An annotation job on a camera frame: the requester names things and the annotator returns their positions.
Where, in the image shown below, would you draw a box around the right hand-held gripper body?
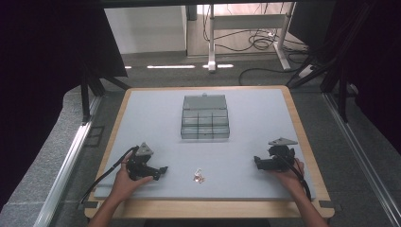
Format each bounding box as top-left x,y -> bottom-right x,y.
267,137 -> 299,173

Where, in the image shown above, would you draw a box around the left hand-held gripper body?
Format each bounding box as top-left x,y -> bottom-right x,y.
126,142 -> 161,182

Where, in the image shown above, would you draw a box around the person's left hand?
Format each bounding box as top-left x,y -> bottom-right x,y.
108,158 -> 154,203

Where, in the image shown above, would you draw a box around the person's right hand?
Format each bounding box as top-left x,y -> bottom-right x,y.
272,158 -> 308,194

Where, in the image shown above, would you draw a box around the grey table mat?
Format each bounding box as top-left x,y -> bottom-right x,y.
93,88 -> 317,201

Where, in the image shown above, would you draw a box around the wooden table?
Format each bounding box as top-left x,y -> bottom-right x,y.
83,84 -> 336,219

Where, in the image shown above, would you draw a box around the black table clip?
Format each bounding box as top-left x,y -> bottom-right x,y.
318,200 -> 343,210
77,201 -> 100,211

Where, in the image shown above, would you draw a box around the clear plastic compartment box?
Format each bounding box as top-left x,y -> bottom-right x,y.
180,93 -> 231,140

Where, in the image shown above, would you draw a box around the black metal stand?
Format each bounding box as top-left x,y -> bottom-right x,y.
286,18 -> 360,125
79,61 -> 131,125

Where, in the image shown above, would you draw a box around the white power strip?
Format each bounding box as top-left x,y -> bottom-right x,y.
297,63 -> 315,79

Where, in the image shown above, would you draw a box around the black curtain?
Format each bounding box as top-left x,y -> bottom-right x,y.
288,0 -> 401,155
0,0 -> 129,211

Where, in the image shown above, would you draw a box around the white panel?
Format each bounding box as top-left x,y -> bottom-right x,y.
103,5 -> 187,55

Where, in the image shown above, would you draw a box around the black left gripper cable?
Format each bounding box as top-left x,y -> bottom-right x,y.
79,145 -> 140,204

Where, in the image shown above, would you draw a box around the aluminium rail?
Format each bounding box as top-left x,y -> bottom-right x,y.
33,94 -> 103,227
323,92 -> 401,227

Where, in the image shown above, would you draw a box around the black floor cables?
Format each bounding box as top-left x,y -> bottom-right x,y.
202,3 -> 311,87

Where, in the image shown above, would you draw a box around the white desk frame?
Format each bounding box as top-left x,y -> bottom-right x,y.
207,3 -> 293,74

